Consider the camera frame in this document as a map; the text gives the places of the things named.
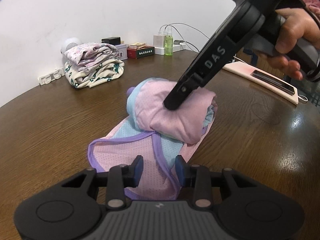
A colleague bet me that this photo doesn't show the thin white cable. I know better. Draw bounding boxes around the thin white cable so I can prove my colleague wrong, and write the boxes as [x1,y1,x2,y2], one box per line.
[232,55,253,64]

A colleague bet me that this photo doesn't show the grey metal tin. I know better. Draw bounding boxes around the grey metal tin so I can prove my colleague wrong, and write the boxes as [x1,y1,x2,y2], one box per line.
[115,42,128,61]

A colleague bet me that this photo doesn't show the black small box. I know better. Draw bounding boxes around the black small box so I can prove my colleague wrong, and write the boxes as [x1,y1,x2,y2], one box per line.
[101,37,121,45]

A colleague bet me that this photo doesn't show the person's right hand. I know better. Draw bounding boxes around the person's right hand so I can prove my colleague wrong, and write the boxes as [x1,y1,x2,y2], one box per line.
[266,7,320,81]

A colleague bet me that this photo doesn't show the white power strip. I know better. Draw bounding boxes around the white power strip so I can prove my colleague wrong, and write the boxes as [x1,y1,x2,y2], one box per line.
[154,42,187,55]

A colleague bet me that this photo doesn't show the white charger block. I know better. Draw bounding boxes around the white charger block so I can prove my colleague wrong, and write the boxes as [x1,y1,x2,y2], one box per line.
[153,34,166,48]

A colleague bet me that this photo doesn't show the green spray bottle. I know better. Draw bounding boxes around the green spray bottle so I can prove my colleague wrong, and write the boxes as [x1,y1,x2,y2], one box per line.
[164,27,174,56]

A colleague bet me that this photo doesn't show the white round speaker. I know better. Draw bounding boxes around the white round speaker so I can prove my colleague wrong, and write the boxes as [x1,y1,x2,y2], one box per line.
[61,37,82,54]

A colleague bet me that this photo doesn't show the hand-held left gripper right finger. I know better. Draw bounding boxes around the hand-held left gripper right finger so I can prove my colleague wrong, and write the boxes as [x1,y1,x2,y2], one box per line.
[175,155,258,209]

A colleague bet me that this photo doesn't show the red green cardboard box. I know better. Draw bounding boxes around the red green cardboard box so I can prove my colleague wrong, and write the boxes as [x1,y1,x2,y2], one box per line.
[127,45,155,60]

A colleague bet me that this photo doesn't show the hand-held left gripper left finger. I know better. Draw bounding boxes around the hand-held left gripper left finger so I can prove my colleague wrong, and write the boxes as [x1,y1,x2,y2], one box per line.
[61,155,144,210]

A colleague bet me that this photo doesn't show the black smartphone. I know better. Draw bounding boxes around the black smartphone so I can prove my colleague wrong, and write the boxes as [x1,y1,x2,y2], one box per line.
[252,69,295,96]

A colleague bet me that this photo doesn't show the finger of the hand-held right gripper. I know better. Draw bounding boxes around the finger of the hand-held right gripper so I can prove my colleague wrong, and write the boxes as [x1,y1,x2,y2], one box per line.
[163,71,204,111]

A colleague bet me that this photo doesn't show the folded cream green-flower garment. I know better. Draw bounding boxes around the folded cream green-flower garment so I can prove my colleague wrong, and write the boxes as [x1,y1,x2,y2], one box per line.
[64,58,125,89]

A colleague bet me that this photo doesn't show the pale pink board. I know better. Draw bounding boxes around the pale pink board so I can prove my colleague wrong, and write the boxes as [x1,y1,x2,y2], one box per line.
[222,61,299,105]

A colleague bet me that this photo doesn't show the pink blue purple mesh garment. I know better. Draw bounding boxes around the pink blue purple mesh garment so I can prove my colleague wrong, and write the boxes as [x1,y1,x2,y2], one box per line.
[87,78,217,201]

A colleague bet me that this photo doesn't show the white wall socket strip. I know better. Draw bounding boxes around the white wall socket strip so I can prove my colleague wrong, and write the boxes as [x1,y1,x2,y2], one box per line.
[37,67,67,85]

